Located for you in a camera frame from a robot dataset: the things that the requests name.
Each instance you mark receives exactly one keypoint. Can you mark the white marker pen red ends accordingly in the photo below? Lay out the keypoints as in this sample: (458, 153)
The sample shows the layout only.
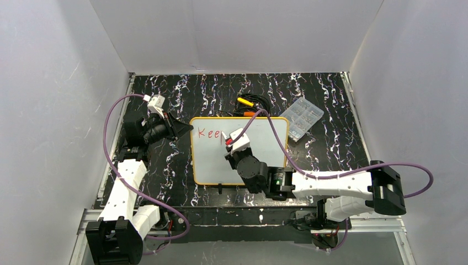
(223, 137)

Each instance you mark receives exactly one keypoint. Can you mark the yellow handled tool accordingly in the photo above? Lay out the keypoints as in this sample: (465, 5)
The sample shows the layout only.
(245, 102)

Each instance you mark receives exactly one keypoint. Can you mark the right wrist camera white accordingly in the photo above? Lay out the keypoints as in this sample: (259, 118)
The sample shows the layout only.
(237, 141)

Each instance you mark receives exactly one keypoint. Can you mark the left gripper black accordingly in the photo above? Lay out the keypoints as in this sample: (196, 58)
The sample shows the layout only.
(171, 126)

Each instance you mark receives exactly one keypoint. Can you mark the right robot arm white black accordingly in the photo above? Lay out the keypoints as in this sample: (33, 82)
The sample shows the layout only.
(372, 190)

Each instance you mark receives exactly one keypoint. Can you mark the whiteboard with yellow frame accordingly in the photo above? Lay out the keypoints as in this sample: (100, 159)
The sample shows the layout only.
(208, 148)

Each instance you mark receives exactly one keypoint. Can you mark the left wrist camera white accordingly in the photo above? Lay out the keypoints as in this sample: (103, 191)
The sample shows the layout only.
(155, 105)

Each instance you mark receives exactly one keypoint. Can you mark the clear plastic screw box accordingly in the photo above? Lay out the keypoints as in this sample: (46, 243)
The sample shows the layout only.
(301, 115)

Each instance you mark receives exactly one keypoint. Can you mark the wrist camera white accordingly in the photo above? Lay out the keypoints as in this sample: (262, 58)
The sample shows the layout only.
(155, 105)
(237, 141)

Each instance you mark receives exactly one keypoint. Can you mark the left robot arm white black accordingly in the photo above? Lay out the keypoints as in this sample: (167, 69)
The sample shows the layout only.
(118, 234)

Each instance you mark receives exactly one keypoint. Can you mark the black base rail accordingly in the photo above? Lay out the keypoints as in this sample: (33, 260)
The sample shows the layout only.
(241, 224)

